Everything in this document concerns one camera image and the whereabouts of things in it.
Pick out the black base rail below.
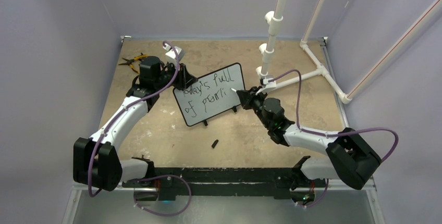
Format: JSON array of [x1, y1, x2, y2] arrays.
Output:
[[154, 167, 311, 201]]

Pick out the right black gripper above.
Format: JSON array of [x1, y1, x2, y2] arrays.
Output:
[[238, 86, 272, 129]]

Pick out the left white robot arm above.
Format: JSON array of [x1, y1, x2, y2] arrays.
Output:
[[73, 56, 198, 197]]

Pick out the white PVC pipe frame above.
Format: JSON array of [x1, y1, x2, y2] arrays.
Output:
[[254, 0, 442, 105]]

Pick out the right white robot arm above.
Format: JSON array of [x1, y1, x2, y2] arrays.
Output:
[[235, 87, 382, 190]]

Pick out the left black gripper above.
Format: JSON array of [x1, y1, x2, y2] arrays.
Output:
[[155, 60, 198, 91]]

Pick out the black framed whiteboard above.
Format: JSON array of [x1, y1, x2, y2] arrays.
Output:
[[173, 63, 245, 127]]

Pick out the yellow black pliers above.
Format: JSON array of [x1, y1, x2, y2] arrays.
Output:
[[118, 53, 147, 73]]

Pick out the aluminium extrusion frame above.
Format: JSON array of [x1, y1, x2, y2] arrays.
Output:
[[319, 36, 384, 224]]

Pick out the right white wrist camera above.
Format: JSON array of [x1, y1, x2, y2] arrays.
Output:
[[257, 78, 277, 94]]

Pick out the black marker cap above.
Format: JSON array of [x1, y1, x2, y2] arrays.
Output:
[[211, 140, 219, 148]]

